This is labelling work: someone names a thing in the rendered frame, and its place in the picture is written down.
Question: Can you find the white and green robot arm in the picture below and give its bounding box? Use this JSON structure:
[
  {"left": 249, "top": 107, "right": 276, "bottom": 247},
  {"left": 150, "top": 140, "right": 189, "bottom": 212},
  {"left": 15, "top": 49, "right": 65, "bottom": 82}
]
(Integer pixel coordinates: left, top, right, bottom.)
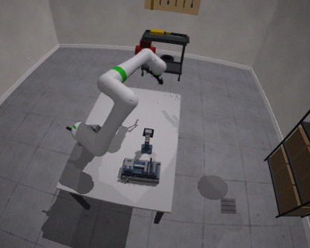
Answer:
[{"left": 66, "top": 49, "right": 167, "bottom": 156}]

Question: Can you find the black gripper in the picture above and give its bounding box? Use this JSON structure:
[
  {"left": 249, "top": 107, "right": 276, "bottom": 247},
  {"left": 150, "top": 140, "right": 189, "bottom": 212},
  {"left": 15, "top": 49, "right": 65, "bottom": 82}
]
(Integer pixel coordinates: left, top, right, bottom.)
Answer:
[{"left": 145, "top": 68, "right": 163, "bottom": 85}]

